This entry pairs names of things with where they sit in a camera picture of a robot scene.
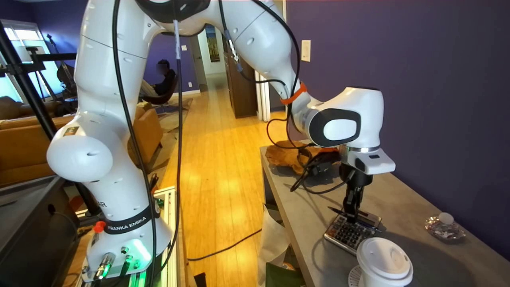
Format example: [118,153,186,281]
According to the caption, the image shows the tan leather sofa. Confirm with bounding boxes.
[0,100,164,188]

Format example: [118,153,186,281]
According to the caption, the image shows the framed wall picture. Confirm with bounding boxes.
[205,25,221,64]

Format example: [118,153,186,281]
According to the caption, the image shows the brown wooden door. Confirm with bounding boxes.
[221,49,260,120]

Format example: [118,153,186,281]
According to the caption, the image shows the grey desktop calculator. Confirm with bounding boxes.
[323,209,386,255]

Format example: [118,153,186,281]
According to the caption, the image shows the dark low cabinet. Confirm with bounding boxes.
[0,175,83,287]

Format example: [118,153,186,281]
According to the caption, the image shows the white wall light switch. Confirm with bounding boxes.
[300,38,314,64]

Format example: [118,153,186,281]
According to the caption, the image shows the white plastic bag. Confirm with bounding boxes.
[256,206,293,287]

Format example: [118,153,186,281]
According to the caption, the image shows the black tripod stand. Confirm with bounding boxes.
[0,22,102,217]

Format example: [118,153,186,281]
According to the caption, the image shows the dark green bin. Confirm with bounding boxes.
[264,261,306,287]

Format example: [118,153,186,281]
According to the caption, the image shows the white lidded paper cup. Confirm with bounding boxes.
[354,236,416,287]

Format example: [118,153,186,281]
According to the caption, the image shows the dark slim pen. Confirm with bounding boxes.
[327,206,382,222]

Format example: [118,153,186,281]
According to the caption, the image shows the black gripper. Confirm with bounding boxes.
[339,163,374,225]

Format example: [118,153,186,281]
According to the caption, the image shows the long black arm cable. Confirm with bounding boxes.
[158,18,185,268]
[110,0,161,273]

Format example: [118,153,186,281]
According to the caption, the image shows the orange cable strap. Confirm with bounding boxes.
[279,81,309,107]

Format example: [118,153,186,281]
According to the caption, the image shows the seated person dark clothes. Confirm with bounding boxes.
[140,57,180,105]

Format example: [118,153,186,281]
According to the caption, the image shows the thin black floor cable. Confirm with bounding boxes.
[186,228,264,263]

